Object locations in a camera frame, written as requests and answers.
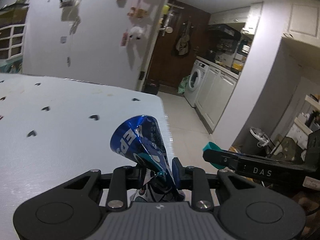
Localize crushed blue soda can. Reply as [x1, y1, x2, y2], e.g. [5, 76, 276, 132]
[110, 115, 185, 203]

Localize green plastic bag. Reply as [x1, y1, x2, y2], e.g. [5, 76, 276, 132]
[177, 75, 190, 94]

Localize white kitchen cabinets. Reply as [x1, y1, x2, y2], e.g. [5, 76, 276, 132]
[195, 67, 238, 134]

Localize white washing machine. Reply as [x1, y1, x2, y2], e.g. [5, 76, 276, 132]
[184, 59, 209, 108]

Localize dark wooden door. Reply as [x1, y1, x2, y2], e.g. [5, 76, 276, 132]
[146, 0, 210, 88]

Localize hanging bag on door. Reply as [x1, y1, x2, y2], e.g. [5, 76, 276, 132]
[171, 21, 193, 57]

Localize white drawer cabinet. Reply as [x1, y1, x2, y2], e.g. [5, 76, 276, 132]
[0, 24, 26, 60]

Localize white sheep wall toy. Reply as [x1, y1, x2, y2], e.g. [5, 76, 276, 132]
[129, 26, 144, 40]

